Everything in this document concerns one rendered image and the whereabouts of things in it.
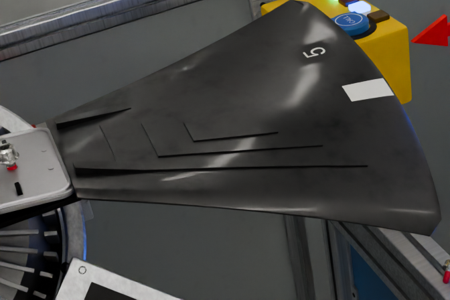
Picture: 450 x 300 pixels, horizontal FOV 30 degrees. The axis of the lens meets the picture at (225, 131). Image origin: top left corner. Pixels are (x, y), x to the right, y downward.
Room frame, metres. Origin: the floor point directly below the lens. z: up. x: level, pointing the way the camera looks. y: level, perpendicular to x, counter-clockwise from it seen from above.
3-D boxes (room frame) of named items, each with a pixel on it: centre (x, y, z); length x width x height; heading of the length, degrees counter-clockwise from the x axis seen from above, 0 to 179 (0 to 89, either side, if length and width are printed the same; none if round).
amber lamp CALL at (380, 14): (0.79, -0.18, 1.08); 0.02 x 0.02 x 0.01; 15
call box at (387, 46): (0.83, -0.14, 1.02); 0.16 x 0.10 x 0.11; 15
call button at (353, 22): (0.78, -0.15, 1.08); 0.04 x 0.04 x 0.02
